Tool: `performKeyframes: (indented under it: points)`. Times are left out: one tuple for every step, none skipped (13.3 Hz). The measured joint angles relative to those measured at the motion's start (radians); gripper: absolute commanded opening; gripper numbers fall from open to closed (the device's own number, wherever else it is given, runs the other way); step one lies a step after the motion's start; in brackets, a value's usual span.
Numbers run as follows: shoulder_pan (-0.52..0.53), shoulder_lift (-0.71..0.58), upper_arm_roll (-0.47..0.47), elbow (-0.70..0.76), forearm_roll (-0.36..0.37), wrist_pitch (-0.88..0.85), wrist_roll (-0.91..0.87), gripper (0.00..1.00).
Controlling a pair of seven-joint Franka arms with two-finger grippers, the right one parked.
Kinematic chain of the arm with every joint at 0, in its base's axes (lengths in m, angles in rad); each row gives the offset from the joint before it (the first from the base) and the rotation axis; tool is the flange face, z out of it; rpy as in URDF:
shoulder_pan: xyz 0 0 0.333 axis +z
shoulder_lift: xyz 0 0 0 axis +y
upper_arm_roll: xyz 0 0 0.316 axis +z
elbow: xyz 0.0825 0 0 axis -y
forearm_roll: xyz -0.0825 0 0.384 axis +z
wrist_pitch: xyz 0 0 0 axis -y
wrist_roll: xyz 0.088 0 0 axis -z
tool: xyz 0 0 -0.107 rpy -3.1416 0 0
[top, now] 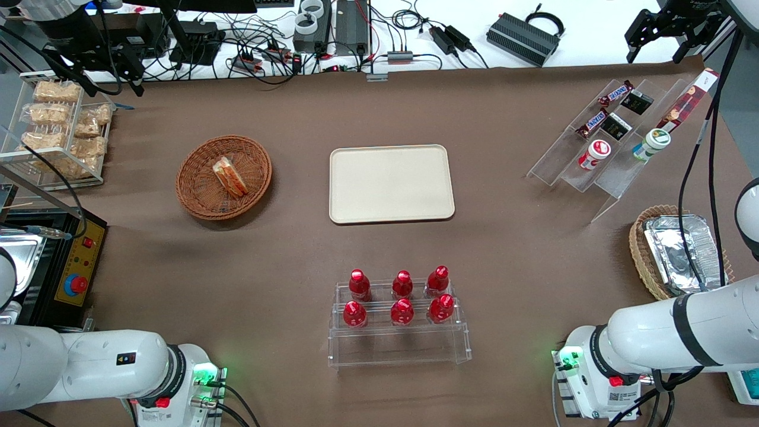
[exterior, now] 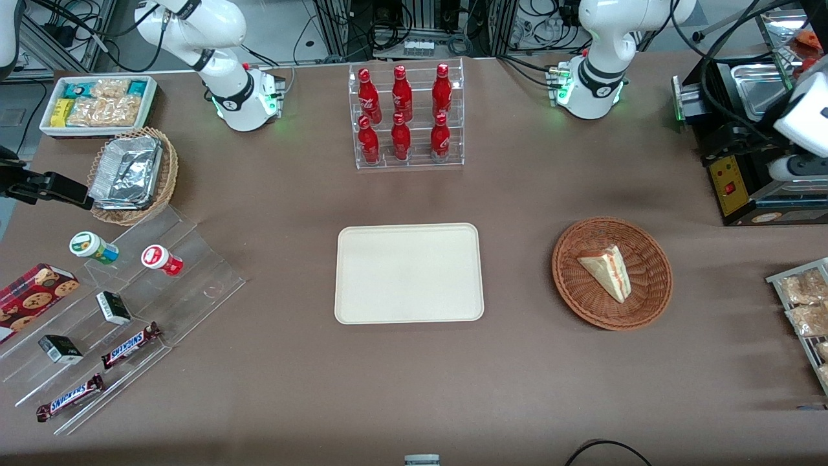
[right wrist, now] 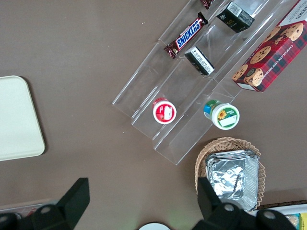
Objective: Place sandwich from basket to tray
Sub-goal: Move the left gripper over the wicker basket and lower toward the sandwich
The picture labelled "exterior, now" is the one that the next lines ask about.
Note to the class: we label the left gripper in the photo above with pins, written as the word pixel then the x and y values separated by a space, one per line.
pixel 733 138

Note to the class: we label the triangular sandwich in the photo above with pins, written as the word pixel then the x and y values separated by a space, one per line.
pixel 608 272

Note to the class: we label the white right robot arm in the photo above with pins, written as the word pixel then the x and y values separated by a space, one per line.
pixel 233 97

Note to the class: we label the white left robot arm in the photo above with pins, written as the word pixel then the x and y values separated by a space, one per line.
pixel 598 71

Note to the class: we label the light woven wicker basket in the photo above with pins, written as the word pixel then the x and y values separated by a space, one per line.
pixel 167 181

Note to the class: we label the brown round wicker basket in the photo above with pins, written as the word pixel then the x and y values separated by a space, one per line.
pixel 582 298

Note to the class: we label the cream plastic tray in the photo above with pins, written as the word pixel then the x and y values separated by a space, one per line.
pixel 407 272

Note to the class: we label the white rectangular snack bin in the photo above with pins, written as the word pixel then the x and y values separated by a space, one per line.
pixel 90 131

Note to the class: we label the green lid white cup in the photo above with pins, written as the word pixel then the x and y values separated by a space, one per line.
pixel 90 246

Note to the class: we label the black food warmer machine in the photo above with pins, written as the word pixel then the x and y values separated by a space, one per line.
pixel 744 208

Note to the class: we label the silver foil container stack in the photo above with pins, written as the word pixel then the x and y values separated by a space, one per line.
pixel 126 171

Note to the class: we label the yellow snack pack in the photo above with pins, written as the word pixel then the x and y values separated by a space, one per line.
pixel 62 112

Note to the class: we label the steel food pan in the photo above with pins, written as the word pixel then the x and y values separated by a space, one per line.
pixel 753 90

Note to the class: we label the large clear snack bag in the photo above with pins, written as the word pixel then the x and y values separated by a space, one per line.
pixel 107 111

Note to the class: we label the teal snack pack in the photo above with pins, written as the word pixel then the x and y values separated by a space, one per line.
pixel 137 88
pixel 77 89

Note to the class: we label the small clear snack bag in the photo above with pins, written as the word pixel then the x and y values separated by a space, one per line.
pixel 110 87

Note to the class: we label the red plaid cookie box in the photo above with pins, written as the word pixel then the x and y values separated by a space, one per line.
pixel 32 298

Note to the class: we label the clear bag of crackers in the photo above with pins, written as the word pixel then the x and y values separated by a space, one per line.
pixel 808 320
pixel 805 288
pixel 824 375
pixel 823 351

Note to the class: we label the red lid white cup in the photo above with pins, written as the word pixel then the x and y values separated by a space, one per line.
pixel 158 259

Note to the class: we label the grey box with green light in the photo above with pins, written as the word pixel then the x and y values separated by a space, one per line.
pixel 687 103

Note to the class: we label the small dark carton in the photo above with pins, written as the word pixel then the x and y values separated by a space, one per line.
pixel 114 308
pixel 61 349

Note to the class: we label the clear acrylic stepped display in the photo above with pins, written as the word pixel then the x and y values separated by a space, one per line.
pixel 194 285

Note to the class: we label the snickers chocolate bar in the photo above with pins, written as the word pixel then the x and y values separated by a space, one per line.
pixel 70 398
pixel 129 346

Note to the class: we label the red cola bottle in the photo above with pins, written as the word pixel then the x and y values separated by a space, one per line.
pixel 369 145
pixel 402 96
pixel 401 142
pixel 442 92
pixel 440 141
pixel 368 97

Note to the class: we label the clear acrylic bottle rack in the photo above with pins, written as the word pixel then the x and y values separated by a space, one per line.
pixel 420 162

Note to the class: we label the white power strip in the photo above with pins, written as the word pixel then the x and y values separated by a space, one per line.
pixel 419 48

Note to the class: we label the small grey box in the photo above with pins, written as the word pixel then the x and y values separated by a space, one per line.
pixel 422 461

